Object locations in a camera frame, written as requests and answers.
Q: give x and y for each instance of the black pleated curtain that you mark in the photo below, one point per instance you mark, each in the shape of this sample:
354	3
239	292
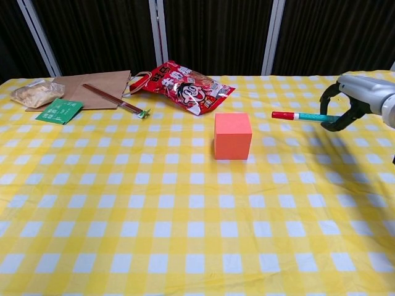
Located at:
216	34

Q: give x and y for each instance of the orange cube block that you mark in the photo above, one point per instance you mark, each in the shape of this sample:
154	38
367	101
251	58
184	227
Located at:
233	138

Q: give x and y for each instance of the clear biscuit pack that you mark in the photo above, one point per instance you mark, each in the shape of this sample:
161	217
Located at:
35	94

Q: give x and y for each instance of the white frame post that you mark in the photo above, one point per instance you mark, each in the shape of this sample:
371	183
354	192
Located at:
40	37
159	34
393	66
273	37

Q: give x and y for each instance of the yellow checked tablecloth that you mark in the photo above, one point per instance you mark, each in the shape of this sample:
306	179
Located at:
154	216

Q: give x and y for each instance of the green sachet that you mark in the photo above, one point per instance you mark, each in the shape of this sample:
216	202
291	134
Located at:
60	111

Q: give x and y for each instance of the red cartoon snack bag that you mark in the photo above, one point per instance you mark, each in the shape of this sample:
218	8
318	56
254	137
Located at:
185	91

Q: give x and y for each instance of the red and teal marker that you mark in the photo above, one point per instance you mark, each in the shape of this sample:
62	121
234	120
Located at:
308	116

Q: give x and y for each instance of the brown paper bag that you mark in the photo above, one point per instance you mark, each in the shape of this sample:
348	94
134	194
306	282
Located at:
102	81

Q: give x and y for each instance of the chopsticks in red sleeve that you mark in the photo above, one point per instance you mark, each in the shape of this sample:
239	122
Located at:
108	98

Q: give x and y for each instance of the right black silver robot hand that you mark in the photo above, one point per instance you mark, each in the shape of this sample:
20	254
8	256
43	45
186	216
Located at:
364	92

